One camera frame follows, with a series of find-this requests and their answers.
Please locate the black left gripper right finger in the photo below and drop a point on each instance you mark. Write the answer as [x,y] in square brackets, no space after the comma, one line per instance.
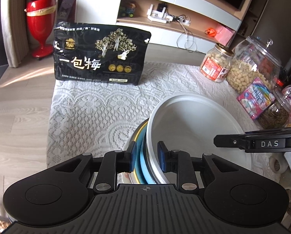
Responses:
[181,163]

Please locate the white power strip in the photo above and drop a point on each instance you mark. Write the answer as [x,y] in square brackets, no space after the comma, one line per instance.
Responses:
[184,20]

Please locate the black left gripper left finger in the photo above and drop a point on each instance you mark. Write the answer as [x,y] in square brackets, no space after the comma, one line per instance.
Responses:
[110,165]

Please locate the black plum snack bag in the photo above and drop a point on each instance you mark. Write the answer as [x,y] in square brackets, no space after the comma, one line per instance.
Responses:
[99,52]

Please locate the large white bowl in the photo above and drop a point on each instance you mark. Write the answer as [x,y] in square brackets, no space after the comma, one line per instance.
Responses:
[189,122]

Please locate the white lace tablecloth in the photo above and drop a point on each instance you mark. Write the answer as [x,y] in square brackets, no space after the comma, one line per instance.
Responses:
[101,117]

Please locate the peanut jar with red label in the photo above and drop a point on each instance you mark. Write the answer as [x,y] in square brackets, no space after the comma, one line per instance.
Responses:
[217,63]

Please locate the beige curtain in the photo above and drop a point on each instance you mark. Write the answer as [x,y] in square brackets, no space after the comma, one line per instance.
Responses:
[13,25]

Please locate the green toy truck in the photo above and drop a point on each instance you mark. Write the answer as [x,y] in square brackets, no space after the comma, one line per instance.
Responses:
[127,9]

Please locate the pink candy bag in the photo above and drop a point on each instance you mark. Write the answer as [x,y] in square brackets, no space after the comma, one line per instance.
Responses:
[256,98]

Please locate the glass sunflower seed jar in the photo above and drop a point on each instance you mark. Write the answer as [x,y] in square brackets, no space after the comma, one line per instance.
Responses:
[277,114]

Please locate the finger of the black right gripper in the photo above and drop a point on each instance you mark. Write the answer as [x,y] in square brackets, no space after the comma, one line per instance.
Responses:
[260,141]

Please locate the white TV cabinet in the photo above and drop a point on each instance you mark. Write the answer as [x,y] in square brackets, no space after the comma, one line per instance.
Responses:
[160,18]

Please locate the pink gift bag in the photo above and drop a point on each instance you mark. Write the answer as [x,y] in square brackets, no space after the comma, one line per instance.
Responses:
[223,34]

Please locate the blue and white bowl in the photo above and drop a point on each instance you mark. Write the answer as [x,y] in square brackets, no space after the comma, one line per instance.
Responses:
[141,169]

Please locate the large clear peanut jar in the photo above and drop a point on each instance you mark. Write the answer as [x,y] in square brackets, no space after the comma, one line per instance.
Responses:
[253,59]

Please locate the red pedestal trash bin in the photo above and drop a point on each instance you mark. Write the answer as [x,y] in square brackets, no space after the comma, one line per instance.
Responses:
[40,16]

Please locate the white gold-rimmed ceramic bowl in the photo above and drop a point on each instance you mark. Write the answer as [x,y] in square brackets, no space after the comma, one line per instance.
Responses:
[135,155]

